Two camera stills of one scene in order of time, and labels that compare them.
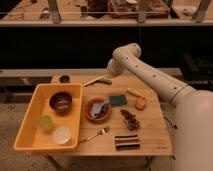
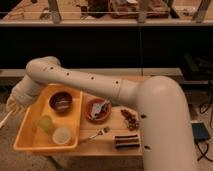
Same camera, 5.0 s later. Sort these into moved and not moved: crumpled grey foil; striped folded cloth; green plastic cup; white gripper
Moved: white gripper
Not moved: crumpled grey foil; green plastic cup; striped folded cloth
